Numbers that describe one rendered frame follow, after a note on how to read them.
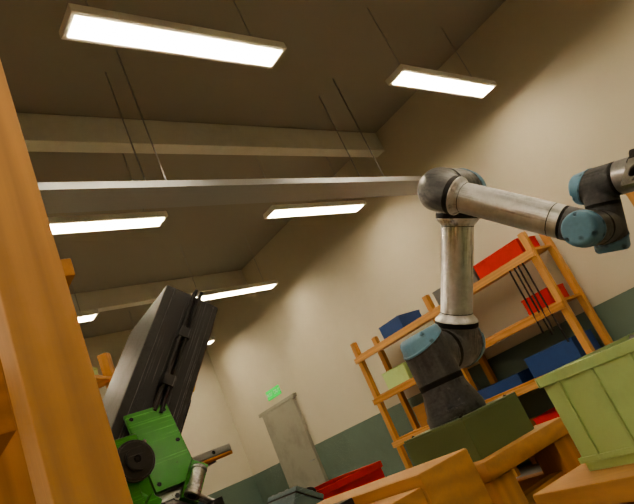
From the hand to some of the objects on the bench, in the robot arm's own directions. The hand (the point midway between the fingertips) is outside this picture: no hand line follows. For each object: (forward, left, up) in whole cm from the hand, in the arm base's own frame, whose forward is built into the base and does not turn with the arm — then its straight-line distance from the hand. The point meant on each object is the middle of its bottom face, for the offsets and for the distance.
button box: (+48, -112, -31) cm, 126 cm away
